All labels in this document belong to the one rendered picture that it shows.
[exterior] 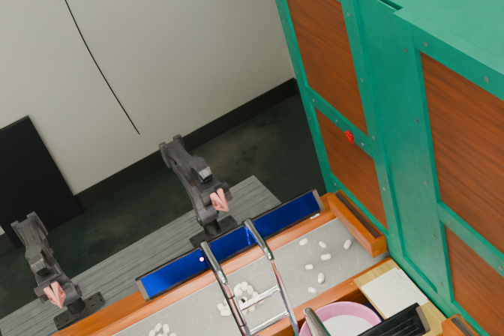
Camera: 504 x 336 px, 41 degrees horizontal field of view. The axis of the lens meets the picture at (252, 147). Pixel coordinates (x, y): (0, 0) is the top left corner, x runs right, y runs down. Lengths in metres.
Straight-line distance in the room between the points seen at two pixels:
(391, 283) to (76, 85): 2.39
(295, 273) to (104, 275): 0.83
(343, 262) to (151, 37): 2.14
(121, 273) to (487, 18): 1.85
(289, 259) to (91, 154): 2.06
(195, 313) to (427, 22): 1.39
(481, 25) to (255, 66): 3.12
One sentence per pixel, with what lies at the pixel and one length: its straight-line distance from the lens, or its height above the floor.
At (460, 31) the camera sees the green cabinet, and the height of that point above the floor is 1.79.
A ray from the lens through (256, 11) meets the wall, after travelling 4.33.
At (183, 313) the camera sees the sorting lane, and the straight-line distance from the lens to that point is 2.45.
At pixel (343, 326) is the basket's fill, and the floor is 0.74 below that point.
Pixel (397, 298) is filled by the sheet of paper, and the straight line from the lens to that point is 2.23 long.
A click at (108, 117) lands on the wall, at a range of 4.18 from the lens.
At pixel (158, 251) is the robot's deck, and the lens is 2.82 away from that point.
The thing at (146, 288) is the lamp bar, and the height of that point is 1.08.
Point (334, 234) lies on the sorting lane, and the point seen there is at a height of 0.74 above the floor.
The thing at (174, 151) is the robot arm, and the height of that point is 1.10.
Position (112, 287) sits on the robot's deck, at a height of 0.67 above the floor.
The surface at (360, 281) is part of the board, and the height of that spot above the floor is 0.78.
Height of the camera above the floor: 2.50
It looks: 35 degrees down
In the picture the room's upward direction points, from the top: 19 degrees counter-clockwise
